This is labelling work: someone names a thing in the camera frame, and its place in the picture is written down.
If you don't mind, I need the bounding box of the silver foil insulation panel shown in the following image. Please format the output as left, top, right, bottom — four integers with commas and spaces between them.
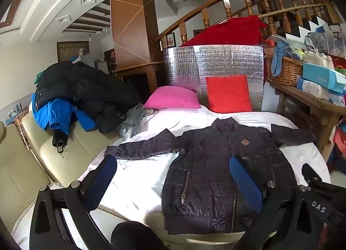
162, 45, 267, 112

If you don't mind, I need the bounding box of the clear plastic bag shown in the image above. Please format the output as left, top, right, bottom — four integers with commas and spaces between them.
305, 32, 329, 51

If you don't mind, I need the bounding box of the red pillow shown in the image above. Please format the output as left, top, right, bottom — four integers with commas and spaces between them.
205, 74, 253, 113

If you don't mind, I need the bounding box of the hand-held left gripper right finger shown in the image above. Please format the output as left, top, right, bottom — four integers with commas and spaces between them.
229, 155, 325, 250

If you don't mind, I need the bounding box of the wicker basket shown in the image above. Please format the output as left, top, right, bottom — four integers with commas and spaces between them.
264, 55, 305, 87

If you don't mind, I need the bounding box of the blue cloth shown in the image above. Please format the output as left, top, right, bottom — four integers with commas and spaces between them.
271, 41, 292, 77

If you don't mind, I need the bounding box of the grey cloth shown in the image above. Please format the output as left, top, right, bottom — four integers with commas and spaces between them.
118, 104, 148, 140

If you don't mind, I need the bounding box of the red bag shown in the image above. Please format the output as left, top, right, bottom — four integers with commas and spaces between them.
333, 128, 346, 154

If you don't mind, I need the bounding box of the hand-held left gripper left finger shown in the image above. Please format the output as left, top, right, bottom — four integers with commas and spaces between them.
29, 154, 118, 250

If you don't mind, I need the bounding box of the cream leather sofa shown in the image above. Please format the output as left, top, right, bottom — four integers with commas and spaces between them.
0, 110, 122, 241

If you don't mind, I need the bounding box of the wooden side table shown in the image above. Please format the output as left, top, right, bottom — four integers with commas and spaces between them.
266, 78, 346, 160

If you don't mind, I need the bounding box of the white paper bag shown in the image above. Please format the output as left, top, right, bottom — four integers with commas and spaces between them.
324, 23, 346, 57

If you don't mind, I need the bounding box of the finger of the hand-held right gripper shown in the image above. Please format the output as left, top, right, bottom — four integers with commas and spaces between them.
301, 163, 346, 225

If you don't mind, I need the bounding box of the white tissue packet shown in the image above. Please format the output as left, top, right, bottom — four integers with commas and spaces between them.
297, 76, 331, 100

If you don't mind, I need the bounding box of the dark navy puffer jacket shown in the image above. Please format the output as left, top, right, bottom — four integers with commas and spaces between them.
104, 117, 318, 236

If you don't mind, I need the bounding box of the red cloth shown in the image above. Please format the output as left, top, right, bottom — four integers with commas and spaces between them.
180, 15, 269, 48

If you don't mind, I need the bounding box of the light blue cardboard box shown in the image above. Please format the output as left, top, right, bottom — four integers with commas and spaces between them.
302, 62, 346, 90

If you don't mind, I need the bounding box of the green cloth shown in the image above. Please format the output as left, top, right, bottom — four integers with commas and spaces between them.
34, 71, 46, 86

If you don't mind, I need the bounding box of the blue jacket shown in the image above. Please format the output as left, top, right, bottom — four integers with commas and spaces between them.
32, 93, 98, 136

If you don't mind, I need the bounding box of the white bed sheet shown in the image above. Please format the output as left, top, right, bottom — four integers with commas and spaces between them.
11, 105, 332, 250

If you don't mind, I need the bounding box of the black puffer coat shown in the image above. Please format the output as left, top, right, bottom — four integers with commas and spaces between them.
35, 61, 141, 135

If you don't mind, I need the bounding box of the pink pillow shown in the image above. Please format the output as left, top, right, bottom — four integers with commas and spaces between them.
143, 86, 201, 110

